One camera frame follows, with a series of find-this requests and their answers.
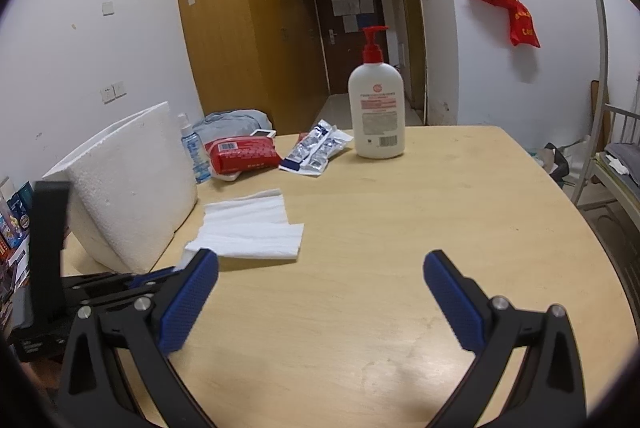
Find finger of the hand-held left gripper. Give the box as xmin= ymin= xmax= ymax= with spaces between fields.
xmin=63 ymin=288 xmax=157 ymax=315
xmin=61 ymin=266 xmax=187 ymax=292

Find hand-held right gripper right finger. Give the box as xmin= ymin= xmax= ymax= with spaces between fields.
xmin=422 ymin=249 xmax=587 ymax=428

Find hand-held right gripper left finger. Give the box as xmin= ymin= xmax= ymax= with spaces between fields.
xmin=56 ymin=248 xmax=221 ymax=428

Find white paper tissue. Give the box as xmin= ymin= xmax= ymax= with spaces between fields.
xmin=184 ymin=189 xmax=305 ymax=265

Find white foam box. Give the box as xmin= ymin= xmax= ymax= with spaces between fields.
xmin=42 ymin=102 xmax=199 ymax=274

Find blue printed boxes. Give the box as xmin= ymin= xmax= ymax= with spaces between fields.
xmin=0 ymin=178 xmax=34 ymax=259

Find clear blue spray bottle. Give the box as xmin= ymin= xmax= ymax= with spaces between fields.
xmin=177 ymin=113 xmax=212 ymax=185

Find red wet wipes pack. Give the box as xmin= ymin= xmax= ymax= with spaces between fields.
xmin=206 ymin=135 xmax=282 ymax=181

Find dark floor clutter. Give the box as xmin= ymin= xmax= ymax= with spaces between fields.
xmin=530 ymin=135 xmax=596 ymax=189

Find blue-grey bedding bundle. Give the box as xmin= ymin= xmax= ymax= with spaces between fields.
xmin=192 ymin=109 xmax=275 ymax=141

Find silver blue sachet bundle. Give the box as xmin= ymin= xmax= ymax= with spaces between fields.
xmin=278 ymin=120 xmax=354 ymax=179

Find white red pump lotion bottle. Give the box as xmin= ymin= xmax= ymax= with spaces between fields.
xmin=347 ymin=26 xmax=406 ymax=159

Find grey bed mattress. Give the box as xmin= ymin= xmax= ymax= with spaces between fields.
xmin=602 ymin=140 xmax=640 ymax=189

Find wooden wardrobe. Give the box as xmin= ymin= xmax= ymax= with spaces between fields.
xmin=171 ymin=0 xmax=331 ymax=131

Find dark brown door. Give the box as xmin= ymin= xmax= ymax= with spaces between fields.
xmin=312 ymin=0 xmax=389 ymax=96

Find light wooden side door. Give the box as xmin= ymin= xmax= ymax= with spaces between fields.
xmin=395 ymin=0 xmax=429 ymax=125

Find metal bunk bed frame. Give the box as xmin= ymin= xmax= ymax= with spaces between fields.
xmin=570 ymin=0 xmax=640 ymax=209

